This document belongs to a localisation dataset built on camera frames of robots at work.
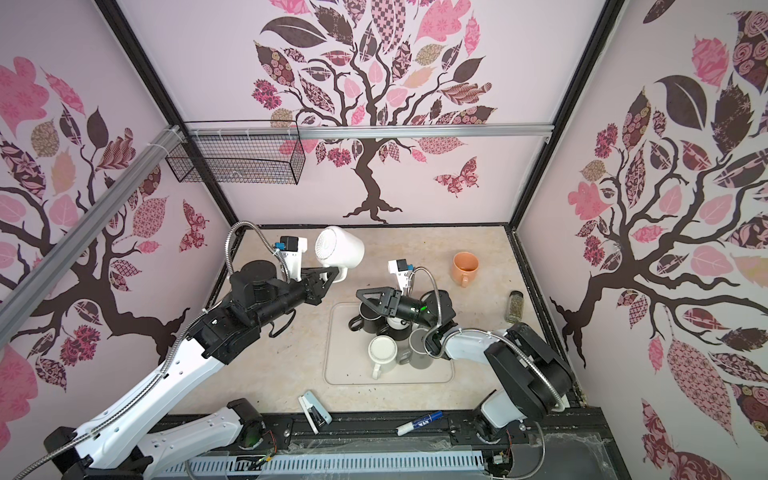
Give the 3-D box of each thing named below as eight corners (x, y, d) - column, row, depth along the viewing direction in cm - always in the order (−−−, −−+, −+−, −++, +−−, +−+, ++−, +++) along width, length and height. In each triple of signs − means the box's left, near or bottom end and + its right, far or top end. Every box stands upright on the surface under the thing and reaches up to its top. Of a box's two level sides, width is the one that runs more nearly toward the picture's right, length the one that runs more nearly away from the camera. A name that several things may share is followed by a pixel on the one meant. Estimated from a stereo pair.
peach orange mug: (454, 294, 101) (458, 281, 95) (449, 264, 110) (452, 250, 103) (478, 294, 101) (483, 280, 95) (471, 264, 110) (476, 250, 103)
